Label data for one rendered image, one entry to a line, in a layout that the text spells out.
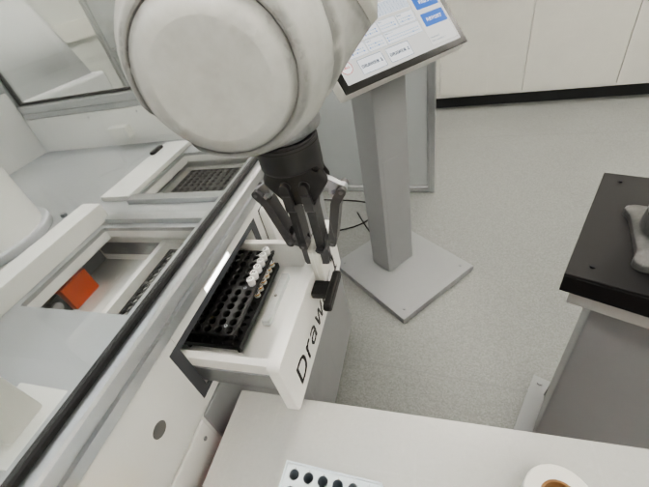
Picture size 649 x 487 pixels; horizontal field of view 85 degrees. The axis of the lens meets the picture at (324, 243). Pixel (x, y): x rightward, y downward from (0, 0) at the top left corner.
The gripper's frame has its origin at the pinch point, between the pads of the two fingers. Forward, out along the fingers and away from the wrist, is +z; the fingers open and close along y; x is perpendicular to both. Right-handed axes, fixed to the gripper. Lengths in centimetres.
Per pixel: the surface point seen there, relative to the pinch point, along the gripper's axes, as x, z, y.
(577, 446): 14.2, 17.3, -33.7
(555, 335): -58, 93, -61
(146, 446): 26.9, 5.0, 15.9
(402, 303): -66, 90, -3
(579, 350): -14, 38, -46
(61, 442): 30.5, -5.8, 16.2
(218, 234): -0.6, -4.8, 15.7
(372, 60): -77, -8, 1
